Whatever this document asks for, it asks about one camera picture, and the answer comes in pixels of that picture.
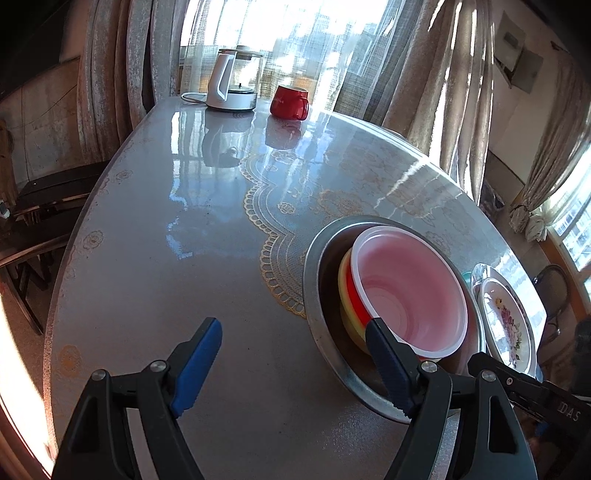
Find dark flat screen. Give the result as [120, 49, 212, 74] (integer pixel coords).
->
[0, 0, 95, 99]

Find white oval printed platter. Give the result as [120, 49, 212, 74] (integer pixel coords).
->
[471, 262, 540, 378]

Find white glass electric kettle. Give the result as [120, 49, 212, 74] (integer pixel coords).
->
[205, 45, 264, 113]

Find white framed window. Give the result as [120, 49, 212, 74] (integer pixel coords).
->
[549, 174, 591, 278]

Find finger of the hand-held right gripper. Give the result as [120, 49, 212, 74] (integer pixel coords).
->
[468, 352, 550, 409]

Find grey wall electrical box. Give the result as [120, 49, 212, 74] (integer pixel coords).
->
[495, 11, 546, 94]

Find yellow plastic bowl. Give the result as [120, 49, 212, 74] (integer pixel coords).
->
[338, 251, 385, 357]

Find tied beige curtain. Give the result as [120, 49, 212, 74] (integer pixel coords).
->
[507, 59, 591, 243]

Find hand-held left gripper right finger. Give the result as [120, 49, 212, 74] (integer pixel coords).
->
[365, 318, 539, 480]

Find stainless steel bowl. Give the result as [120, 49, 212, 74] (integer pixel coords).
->
[302, 215, 486, 424]

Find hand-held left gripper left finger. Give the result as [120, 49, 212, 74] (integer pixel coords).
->
[53, 318, 223, 480]

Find red plastic bowl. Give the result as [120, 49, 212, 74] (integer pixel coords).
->
[344, 225, 470, 363]

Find round-back wooden chair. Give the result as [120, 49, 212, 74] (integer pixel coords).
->
[534, 264, 574, 348]

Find dark low furniture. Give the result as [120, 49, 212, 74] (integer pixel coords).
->
[0, 161, 112, 335]

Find beige patterned curtain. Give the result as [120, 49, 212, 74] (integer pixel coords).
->
[76, 0, 186, 155]
[368, 0, 496, 206]

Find red mug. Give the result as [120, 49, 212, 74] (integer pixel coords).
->
[270, 84, 310, 121]

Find white sheer curtain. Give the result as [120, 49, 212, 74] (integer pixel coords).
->
[179, 0, 394, 112]

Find white floral deep plate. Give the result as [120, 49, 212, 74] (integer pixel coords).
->
[479, 278, 537, 376]

